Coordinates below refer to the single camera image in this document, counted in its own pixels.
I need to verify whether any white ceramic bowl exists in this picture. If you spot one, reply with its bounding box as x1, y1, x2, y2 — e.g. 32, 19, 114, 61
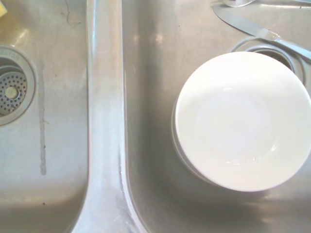
174, 51, 311, 193
171, 96, 219, 187

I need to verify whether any stainless steel double sink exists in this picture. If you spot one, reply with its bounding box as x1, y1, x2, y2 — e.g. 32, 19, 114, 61
0, 0, 311, 233

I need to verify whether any stainless steel table knife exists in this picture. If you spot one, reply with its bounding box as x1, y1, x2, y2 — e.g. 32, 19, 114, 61
212, 4, 311, 62

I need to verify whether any stainless steel spoon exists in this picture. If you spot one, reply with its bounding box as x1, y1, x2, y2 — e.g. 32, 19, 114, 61
213, 0, 258, 7

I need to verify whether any metal drain strainer basket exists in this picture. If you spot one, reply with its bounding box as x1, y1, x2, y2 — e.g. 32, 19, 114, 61
0, 45, 37, 126

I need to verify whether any grey sink drain ring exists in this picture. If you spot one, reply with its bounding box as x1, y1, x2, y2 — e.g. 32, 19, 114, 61
230, 36, 307, 76

